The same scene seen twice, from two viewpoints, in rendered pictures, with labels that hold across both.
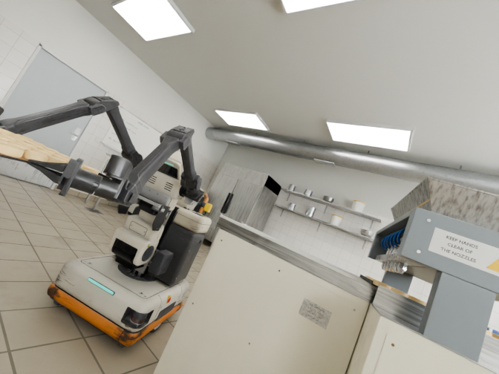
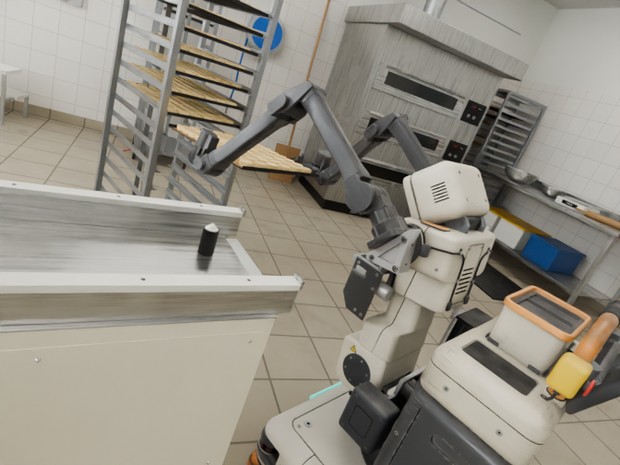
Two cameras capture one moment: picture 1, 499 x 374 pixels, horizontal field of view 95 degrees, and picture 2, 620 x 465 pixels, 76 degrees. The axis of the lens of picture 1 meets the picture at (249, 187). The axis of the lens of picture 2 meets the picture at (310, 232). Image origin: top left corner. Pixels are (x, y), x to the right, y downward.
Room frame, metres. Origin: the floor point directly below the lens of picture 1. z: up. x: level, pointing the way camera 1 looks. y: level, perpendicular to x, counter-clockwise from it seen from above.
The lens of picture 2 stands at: (1.73, -0.62, 1.23)
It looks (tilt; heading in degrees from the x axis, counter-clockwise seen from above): 20 degrees down; 118
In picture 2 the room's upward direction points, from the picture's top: 20 degrees clockwise
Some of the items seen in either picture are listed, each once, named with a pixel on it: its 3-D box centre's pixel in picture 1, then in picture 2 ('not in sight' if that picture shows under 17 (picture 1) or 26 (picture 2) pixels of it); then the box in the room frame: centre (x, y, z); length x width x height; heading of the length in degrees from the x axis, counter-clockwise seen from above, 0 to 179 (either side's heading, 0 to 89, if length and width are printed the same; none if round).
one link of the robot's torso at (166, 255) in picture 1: (142, 256); (371, 387); (1.55, 0.44, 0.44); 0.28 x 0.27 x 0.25; 78
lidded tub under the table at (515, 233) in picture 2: not in sight; (519, 235); (1.58, 4.59, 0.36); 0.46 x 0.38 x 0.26; 55
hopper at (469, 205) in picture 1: (438, 222); not in sight; (0.94, -0.80, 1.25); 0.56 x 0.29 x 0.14; 155
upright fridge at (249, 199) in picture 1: (235, 210); not in sight; (5.74, 0.08, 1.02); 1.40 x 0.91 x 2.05; 55
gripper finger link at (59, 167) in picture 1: (49, 172); not in sight; (0.61, 0.48, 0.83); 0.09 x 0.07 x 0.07; 123
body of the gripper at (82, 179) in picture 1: (82, 179); not in sight; (0.64, 0.42, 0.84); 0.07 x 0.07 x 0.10; 33
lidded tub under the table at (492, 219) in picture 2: not in sight; (495, 220); (1.25, 4.82, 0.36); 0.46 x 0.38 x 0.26; 53
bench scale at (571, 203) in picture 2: not in sight; (578, 206); (1.91, 4.31, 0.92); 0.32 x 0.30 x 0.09; 62
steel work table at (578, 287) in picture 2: not in sight; (536, 231); (1.70, 4.50, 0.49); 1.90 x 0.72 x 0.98; 145
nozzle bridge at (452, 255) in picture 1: (420, 276); not in sight; (0.94, -0.80, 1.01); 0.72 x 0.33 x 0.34; 155
